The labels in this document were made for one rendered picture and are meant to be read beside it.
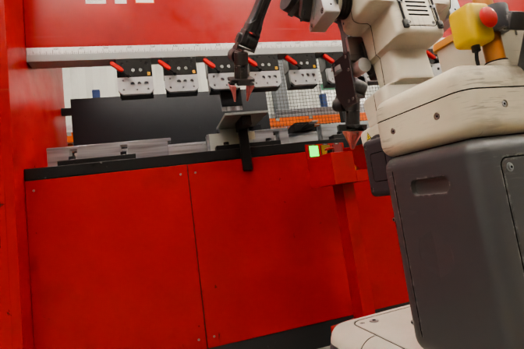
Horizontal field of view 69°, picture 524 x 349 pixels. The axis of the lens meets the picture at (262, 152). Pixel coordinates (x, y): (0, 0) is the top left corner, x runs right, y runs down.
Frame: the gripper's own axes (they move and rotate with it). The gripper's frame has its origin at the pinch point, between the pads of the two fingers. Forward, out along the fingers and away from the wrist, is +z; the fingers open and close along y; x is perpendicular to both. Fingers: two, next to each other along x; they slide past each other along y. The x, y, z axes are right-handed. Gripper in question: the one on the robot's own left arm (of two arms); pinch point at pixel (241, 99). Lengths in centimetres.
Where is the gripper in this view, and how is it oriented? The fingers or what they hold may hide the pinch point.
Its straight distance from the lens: 163.5
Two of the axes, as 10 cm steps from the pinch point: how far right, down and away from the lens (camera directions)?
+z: -0.2, 9.2, 3.8
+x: 2.9, 3.7, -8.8
